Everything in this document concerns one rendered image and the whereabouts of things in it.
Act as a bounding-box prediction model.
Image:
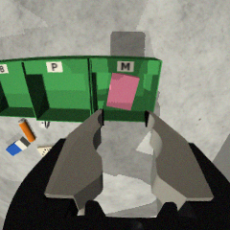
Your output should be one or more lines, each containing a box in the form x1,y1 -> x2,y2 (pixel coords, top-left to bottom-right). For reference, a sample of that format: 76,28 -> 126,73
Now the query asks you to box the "cream domino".
37,145 -> 54,156

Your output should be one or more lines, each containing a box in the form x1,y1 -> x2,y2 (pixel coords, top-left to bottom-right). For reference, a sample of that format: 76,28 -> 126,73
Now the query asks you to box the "pink rectangular block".
106,73 -> 140,110

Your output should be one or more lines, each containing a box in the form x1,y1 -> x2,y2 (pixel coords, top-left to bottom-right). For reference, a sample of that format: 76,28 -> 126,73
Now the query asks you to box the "orange aa battery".
18,119 -> 36,142

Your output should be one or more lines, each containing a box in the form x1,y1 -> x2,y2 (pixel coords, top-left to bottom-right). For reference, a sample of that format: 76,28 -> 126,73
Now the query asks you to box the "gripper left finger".
3,108 -> 104,230

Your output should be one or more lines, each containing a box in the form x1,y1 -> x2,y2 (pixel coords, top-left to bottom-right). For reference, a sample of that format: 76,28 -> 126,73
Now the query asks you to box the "green rack of three bins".
0,56 -> 162,123

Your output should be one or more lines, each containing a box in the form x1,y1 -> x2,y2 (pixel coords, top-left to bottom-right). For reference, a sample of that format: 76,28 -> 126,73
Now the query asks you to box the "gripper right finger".
145,110 -> 230,230

